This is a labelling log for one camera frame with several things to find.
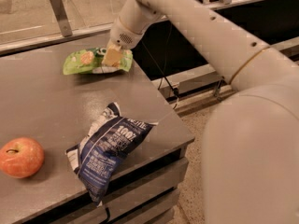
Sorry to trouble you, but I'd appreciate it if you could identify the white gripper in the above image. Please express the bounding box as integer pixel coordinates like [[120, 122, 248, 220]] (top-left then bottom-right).
[[102, 17, 147, 67]]

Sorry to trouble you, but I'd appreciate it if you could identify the green rice chip bag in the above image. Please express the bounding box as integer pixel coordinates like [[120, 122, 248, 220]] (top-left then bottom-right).
[[63, 48, 133, 75]]

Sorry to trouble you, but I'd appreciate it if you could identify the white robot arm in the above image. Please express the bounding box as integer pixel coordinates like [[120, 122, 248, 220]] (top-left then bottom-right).
[[108, 0, 299, 224]]

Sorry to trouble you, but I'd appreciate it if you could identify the blue chip bag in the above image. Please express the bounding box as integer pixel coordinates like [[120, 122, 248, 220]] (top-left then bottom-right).
[[65, 103, 156, 206]]

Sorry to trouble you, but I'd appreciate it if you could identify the red apple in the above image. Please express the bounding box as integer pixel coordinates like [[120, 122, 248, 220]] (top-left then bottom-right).
[[0, 137, 45, 178]]

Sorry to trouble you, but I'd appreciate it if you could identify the grey drawer cabinet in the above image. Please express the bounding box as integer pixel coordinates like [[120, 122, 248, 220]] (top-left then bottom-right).
[[24, 147, 188, 224]]

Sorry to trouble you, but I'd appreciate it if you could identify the black cable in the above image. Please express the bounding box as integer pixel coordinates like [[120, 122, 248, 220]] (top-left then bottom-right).
[[140, 21, 180, 99]]

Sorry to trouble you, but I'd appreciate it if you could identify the left metal glass bracket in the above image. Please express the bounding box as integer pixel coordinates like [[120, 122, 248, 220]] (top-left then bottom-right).
[[50, 0, 73, 37]]

